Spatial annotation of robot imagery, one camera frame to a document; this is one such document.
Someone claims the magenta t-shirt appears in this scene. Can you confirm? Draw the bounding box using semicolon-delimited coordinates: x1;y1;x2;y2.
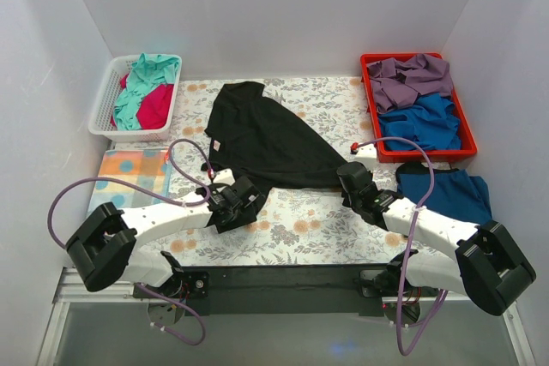
110;75;174;131

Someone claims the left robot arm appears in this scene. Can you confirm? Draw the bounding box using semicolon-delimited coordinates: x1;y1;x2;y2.
66;177;265;297

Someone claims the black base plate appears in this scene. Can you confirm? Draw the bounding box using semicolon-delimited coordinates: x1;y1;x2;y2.
154;264;386;316

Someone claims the blue t-shirt in bin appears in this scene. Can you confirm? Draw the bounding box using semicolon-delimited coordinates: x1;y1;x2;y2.
378;93;462;152

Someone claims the purple t-shirt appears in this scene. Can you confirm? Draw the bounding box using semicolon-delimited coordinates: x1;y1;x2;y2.
366;53;454;114

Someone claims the purple cable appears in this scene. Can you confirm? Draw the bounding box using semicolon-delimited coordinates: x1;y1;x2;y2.
355;136;449;357
45;138;215;346

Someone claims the teal t-shirt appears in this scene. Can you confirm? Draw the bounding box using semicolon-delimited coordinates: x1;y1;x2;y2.
112;52;181;130

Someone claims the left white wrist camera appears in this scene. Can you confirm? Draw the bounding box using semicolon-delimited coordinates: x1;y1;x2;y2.
208;169;235;186

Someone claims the red plastic bin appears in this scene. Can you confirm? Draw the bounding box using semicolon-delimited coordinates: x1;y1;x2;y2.
359;51;477;164

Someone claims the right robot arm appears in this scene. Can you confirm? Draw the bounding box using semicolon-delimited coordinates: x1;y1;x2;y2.
337;162;536;315

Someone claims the black t-shirt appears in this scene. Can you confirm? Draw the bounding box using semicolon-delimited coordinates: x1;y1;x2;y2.
205;81;347;208

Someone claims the white plastic basket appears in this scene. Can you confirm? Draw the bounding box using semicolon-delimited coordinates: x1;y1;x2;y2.
88;54;181;143

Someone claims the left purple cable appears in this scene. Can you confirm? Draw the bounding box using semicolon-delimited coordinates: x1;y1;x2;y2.
45;138;215;346

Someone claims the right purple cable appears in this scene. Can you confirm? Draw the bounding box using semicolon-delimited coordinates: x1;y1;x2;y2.
355;136;449;357

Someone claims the colourful checked towel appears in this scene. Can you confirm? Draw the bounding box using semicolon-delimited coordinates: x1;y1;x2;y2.
87;147;172;215

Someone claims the folded blue t-shirt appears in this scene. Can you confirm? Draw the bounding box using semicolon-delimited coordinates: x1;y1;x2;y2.
395;162;492;225

